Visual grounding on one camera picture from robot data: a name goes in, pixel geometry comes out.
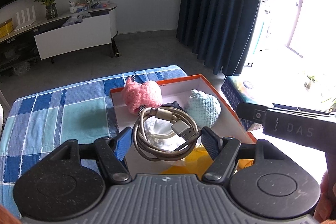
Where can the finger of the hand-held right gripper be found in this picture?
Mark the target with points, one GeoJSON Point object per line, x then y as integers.
{"type": "Point", "coordinates": [302, 108]}
{"type": "Point", "coordinates": [252, 113]}

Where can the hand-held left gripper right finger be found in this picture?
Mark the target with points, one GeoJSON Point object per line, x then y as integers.
{"type": "Point", "coordinates": [210, 142]}

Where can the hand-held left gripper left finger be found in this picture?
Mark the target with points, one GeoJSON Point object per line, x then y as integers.
{"type": "Point", "coordinates": [122, 142]}

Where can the orange cardboard box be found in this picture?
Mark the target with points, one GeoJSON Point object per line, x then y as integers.
{"type": "Point", "coordinates": [225, 124]}

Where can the colourful tissue pack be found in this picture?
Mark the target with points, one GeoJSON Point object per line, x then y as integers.
{"type": "Point", "coordinates": [236, 90]}

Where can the light blue crochet hat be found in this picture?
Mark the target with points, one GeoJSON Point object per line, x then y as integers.
{"type": "Point", "coordinates": [203, 108]}

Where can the navy blue cloth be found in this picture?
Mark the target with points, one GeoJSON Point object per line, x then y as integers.
{"type": "Point", "coordinates": [173, 104]}

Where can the person's right hand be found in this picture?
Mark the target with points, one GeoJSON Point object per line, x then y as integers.
{"type": "Point", "coordinates": [326, 200]}

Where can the blue checked tablecloth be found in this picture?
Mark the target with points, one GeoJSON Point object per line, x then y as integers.
{"type": "Point", "coordinates": [65, 113]}

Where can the black roll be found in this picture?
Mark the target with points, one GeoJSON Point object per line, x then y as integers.
{"type": "Point", "coordinates": [116, 48]}

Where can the dark blue curtain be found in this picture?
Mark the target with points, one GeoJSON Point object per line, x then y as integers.
{"type": "Point", "coordinates": [218, 8]}

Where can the white cabinet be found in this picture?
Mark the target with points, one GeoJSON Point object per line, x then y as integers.
{"type": "Point", "coordinates": [76, 36]}

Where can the blue white cloth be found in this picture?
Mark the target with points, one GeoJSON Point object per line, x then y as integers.
{"type": "Point", "coordinates": [74, 19]}

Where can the dark tv stand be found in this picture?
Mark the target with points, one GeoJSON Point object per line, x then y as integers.
{"type": "Point", "coordinates": [15, 53]}

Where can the white router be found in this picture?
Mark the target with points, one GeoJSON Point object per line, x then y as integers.
{"type": "Point", "coordinates": [25, 22]}

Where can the yellow box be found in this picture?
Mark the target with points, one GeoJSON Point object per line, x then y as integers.
{"type": "Point", "coordinates": [5, 28]}

